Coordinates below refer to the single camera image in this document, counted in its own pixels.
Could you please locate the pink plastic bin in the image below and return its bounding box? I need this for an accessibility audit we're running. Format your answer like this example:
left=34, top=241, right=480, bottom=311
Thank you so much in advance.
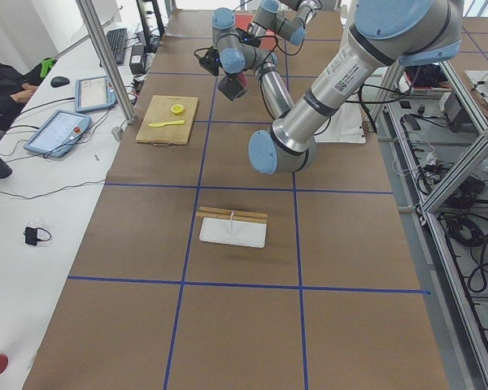
left=235, top=13, right=277, bottom=50

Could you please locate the seated person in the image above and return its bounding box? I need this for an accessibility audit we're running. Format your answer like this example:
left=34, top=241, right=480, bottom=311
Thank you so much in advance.
left=0, top=62, right=41, bottom=131

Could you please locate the black computer mouse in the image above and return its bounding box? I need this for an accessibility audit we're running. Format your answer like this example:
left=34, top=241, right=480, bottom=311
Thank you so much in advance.
left=50, top=76, right=70, bottom=88

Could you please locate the grey pink microfibre cloth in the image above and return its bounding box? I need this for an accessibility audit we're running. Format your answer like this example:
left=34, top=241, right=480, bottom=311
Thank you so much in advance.
left=217, top=72, right=248, bottom=102

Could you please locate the bamboo cutting board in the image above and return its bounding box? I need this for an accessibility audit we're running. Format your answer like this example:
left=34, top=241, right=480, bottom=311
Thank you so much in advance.
left=136, top=95, right=198, bottom=145

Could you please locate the black keyboard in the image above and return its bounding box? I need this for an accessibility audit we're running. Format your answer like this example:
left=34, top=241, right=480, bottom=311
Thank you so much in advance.
left=106, top=28, right=128, bottom=64

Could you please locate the black braided right cable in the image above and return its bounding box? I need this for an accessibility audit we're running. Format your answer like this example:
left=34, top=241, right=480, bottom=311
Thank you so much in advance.
left=243, top=24, right=294, bottom=58

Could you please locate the wooden chopstick far from tray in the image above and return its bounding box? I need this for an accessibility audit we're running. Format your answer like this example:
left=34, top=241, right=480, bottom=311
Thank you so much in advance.
left=198, top=206, right=268, bottom=219

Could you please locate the small black clip device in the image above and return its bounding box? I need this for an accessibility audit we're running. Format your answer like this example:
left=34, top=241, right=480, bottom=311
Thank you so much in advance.
left=24, top=226, right=52, bottom=246

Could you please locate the teach pendant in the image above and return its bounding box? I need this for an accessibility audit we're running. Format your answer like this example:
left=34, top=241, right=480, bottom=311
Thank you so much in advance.
left=74, top=76, right=116, bottom=113
left=24, top=110, right=92, bottom=158

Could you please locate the yellow plastic knife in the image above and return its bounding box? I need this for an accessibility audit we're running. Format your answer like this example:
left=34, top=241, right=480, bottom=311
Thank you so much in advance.
left=148, top=119, right=185, bottom=128

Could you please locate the aluminium frame post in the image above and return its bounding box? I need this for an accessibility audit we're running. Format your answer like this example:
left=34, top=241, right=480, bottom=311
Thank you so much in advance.
left=76, top=0, right=136, bottom=124

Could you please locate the white rectangular tray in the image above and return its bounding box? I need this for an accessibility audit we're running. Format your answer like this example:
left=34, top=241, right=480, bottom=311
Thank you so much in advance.
left=199, top=218, right=267, bottom=248

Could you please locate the yellow lemon slice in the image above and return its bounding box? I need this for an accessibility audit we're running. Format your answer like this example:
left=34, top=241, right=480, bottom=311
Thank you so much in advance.
left=170, top=104, right=185, bottom=115

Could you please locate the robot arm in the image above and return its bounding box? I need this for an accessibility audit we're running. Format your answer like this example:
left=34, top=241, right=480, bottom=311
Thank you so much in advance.
left=211, top=1, right=464, bottom=174
left=199, top=1, right=327, bottom=76

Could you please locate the teach pendant far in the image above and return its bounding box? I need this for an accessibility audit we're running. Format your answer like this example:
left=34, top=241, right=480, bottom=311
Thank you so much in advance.
left=74, top=76, right=116, bottom=113

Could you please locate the teach pendant near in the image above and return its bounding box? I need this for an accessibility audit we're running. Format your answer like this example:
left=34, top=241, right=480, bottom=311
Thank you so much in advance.
left=24, top=110, right=92, bottom=158

